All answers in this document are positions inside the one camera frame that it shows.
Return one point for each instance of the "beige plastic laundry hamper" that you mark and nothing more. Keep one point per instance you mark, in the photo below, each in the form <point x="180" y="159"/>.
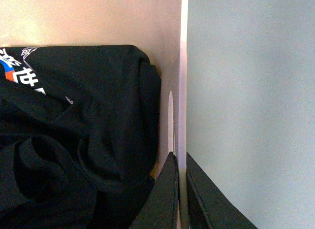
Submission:
<point x="153" y="26"/>

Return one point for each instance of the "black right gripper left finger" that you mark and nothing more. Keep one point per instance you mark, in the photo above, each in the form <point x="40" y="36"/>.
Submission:
<point x="161" y="209"/>

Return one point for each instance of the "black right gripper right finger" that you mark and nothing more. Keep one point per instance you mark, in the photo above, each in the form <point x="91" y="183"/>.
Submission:
<point x="208" y="207"/>

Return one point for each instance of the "black printed garment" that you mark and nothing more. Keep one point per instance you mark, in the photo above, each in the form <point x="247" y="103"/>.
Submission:
<point x="78" y="136"/>

